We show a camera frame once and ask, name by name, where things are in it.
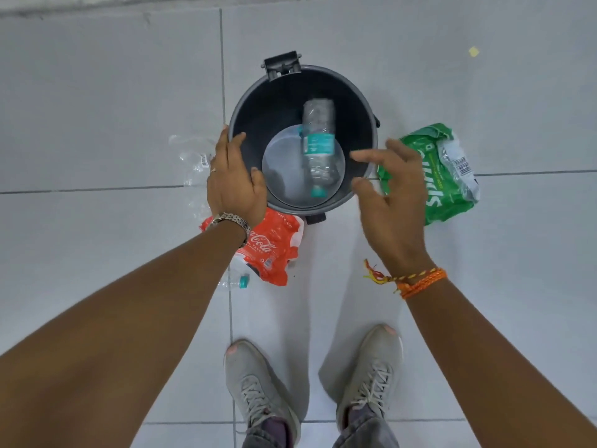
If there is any person's left hand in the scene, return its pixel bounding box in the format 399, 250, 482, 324
206, 126, 268, 229

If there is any person's right hand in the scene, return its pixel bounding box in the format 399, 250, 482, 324
350, 138, 437, 278

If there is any black round plastic bin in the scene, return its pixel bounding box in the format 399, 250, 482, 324
228, 50, 381, 226

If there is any person's right forearm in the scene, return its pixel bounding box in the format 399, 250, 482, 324
399, 277, 597, 448

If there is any person's left forearm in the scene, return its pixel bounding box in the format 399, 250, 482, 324
0, 221, 248, 448

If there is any clear plastic wrapper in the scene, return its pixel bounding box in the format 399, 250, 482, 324
168, 133, 218, 221

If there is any silver metal wristwatch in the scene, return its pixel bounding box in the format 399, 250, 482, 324
209, 212, 252, 248

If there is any green plastic wrapper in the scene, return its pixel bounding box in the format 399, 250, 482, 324
376, 123, 481, 226

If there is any clear bottle with teal label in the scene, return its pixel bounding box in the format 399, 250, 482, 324
300, 98, 342, 199

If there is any red plastic wrapper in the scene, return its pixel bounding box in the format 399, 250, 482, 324
200, 207, 305, 287

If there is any small clear bottle teal cap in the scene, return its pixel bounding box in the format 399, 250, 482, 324
216, 268, 251, 291

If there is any person's right grey sneaker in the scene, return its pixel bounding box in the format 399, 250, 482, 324
335, 324, 404, 432

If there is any person's grey sneaker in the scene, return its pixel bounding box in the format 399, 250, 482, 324
224, 340, 302, 446
335, 324, 404, 432

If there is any person's left grey sneaker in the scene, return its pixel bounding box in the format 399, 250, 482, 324
224, 340, 302, 446

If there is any person's right purple sock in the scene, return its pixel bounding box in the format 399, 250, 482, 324
344, 404, 375, 428

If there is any person's purple sock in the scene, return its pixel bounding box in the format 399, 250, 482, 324
344, 404, 375, 428
260, 416, 291, 448

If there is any person's right jeans leg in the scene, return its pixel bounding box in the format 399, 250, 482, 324
331, 414, 388, 448

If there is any person's jeans leg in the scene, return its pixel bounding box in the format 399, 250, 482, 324
241, 426, 294, 448
331, 414, 388, 448

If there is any person's left purple sock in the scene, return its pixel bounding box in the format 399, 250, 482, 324
260, 416, 291, 448

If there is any person's left jeans leg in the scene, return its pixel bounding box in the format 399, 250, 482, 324
241, 426, 294, 448

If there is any yellow red thread bracelet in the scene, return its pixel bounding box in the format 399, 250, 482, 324
363, 259, 440, 285

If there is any orange braided bracelet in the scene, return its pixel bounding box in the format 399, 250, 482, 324
396, 268, 448, 300

